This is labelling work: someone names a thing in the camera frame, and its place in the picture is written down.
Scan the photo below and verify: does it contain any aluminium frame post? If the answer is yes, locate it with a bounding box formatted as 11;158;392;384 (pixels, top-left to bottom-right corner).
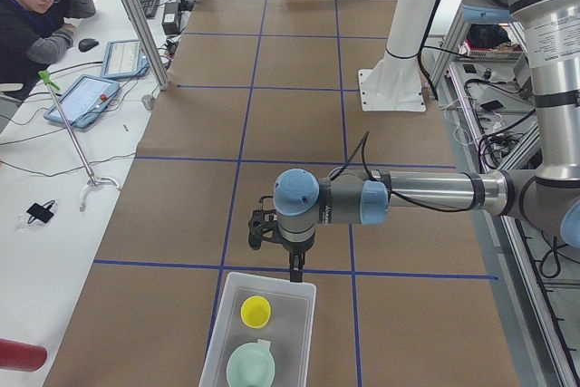
121;0;169;91

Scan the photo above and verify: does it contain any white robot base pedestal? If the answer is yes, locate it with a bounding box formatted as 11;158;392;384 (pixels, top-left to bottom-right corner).
358;0;439;112

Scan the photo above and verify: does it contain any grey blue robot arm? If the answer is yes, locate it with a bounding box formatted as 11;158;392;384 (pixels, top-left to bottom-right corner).
248;0;579;282

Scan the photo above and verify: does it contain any far blue tablet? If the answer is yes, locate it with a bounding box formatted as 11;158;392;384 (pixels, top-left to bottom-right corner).
101;40;150;80

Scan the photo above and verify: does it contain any black computer mouse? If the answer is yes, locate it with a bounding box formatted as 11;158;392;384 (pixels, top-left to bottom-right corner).
78;38;100;53

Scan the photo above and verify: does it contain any blue tablet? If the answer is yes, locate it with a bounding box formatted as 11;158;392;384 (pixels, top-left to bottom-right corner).
101;40;150;80
59;74;121;129

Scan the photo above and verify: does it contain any translucent white storage box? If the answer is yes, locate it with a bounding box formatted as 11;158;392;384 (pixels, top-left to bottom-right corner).
199;272;316;386

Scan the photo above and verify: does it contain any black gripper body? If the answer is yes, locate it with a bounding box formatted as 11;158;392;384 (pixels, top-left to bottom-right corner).
248;209;314;254

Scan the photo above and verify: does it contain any black small device with strap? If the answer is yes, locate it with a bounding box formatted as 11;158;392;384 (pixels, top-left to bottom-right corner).
15;199;58;231

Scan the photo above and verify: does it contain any near blue tablet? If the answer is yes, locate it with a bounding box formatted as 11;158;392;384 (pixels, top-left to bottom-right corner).
59;74;121;129

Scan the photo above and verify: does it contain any black power adapter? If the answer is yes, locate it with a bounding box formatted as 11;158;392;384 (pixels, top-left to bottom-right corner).
161;2;181;35

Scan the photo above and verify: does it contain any red cylinder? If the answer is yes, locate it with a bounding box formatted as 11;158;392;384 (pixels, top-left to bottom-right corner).
0;339;47;372

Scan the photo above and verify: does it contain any seated man with glasses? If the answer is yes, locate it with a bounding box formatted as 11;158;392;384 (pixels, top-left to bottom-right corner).
1;0;96;102

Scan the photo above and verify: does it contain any yellow plastic cup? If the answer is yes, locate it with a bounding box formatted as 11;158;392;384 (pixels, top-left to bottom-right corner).
240;295;271;329

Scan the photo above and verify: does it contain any metal reacher grabber stick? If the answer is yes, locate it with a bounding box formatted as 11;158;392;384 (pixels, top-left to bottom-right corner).
39;70;121;212

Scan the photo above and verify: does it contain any mint green bowl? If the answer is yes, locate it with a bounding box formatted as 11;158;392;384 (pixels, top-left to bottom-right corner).
226;342;276;387

